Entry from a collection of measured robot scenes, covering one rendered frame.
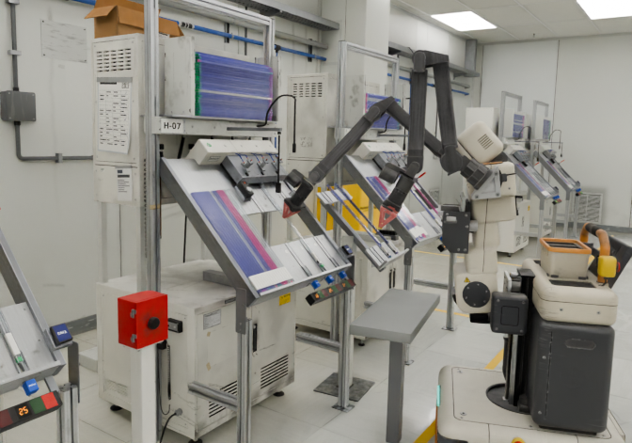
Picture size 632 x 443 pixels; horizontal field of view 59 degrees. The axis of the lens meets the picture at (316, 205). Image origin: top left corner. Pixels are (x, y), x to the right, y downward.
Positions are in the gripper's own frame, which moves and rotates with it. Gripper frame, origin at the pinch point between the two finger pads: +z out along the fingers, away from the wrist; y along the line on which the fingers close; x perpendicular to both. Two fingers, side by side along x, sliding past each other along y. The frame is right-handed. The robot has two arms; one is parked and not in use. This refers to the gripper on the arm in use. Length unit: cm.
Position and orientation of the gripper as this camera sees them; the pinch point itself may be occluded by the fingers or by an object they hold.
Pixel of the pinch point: (285, 216)
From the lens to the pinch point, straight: 256.2
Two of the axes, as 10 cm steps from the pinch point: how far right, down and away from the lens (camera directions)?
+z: -5.4, 7.1, 4.5
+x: 6.3, 7.0, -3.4
